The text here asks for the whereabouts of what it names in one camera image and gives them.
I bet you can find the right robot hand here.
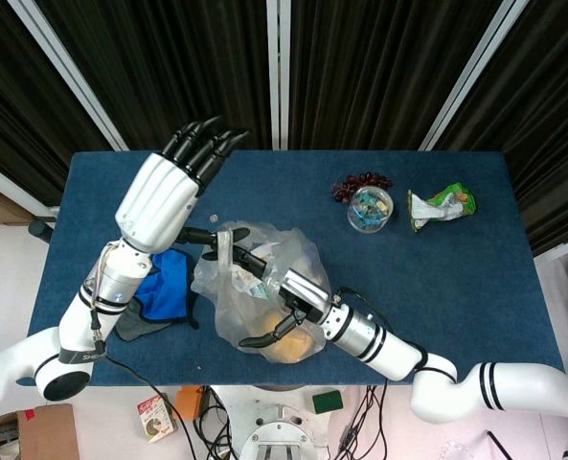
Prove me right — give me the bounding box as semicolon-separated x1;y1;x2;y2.
201;245;335;349

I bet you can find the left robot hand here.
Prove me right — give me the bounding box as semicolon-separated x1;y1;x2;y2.
114;116;252;255

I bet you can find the translucent white plastic bag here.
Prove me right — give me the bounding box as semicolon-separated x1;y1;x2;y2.
191;219;331;366

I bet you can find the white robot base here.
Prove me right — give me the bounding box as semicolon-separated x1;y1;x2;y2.
210;382;333;460

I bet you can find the green snack packet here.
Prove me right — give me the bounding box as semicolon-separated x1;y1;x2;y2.
406;181;479;234

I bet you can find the round yellow bread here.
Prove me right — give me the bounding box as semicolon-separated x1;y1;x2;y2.
261;309;289;337
262;326;316;363

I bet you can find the white packet with teal print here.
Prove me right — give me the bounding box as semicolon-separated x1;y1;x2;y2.
233;266;279;301

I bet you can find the blue cloth with black trim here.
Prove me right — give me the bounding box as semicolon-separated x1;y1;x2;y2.
132;249;200;330

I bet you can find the clear plastic cup with candies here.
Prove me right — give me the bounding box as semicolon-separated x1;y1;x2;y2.
346;185;395;235

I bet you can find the green rectangular block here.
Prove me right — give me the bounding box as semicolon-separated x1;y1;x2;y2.
311;390;345;415

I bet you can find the dark grey table foot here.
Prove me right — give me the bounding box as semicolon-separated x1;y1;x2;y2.
28;218;57;244

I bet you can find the bunch of dark red fruits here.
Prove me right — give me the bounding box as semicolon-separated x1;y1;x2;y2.
329;171;394;205

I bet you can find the grey cloth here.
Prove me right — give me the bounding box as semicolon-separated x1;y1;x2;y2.
114;306;170;343

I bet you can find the black curtain panel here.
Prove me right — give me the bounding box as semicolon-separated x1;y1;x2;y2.
34;0;271;151
287;0;504;152
0;0;113;208
435;0;568;256

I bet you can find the blue table cover cloth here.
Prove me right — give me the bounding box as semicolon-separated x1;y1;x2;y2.
27;149;565;387

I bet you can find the flat brown cardboard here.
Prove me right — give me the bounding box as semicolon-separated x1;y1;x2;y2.
0;176;36;226

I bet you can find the orange plastic box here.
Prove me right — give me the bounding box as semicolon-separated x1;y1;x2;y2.
172;385;209;423

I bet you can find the small printed snack box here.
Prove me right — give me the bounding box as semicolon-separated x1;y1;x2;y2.
136;393;177;444

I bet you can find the open brown cardboard box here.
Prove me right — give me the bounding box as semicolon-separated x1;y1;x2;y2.
0;403;80;460

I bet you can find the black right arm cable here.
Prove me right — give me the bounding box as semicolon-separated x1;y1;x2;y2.
334;286;431;373

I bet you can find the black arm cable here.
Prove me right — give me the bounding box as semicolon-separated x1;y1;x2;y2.
334;286;431;373
89;306;203;460

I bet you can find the black cable bundle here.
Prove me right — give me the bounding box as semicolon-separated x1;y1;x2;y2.
336;378;391;460

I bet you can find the white frame post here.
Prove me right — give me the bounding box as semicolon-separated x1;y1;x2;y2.
264;0;292;152
7;0;130;152
418;0;530;152

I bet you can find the black floor cable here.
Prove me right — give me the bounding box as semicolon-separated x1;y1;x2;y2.
193;385;239;460

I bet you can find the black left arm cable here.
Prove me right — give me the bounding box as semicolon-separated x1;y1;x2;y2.
89;306;203;460

